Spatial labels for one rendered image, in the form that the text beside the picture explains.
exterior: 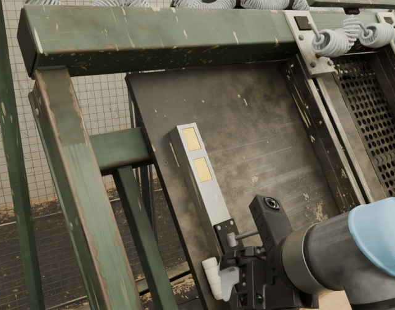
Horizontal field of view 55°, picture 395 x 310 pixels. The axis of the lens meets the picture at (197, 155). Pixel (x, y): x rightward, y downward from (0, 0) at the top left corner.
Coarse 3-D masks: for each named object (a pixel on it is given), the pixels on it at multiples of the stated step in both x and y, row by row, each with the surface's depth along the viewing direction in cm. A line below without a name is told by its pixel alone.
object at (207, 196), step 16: (176, 128) 81; (176, 144) 82; (192, 160) 80; (208, 160) 82; (192, 176) 79; (192, 192) 81; (208, 192) 79; (208, 208) 78; (224, 208) 80; (208, 224) 78; (208, 240) 79; (240, 304) 75
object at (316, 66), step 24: (288, 72) 107; (312, 72) 98; (312, 96) 102; (312, 120) 104; (336, 120) 103; (312, 144) 105; (336, 144) 100; (336, 168) 100; (336, 192) 102; (360, 192) 98
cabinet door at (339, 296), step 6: (324, 294) 90; (330, 294) 89; (336, 294) 90; (342, 294) 91; (324, 300) 88; (330, 300) 89; (336, 300) 89; (342, 300) 90; (324, 306) 87; (330, 306) 88; (336, 306) 89; (342, 306) 90; (348, 306) 91
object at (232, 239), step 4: (232, 232) 76; (244, 232) 76; (248, 232) 75; (252, 232) 74; (256, 232) 74; (228, 236) 76; (232, 236) 76; (236, 236) 76; (240, 236) 76; (244, 236) 75; (248, 236) 75; (228, 240) 76; (232, 240) 76; (236, 240) 76; (228, 244) 76; (232, 244) 76; (236, 244) 76
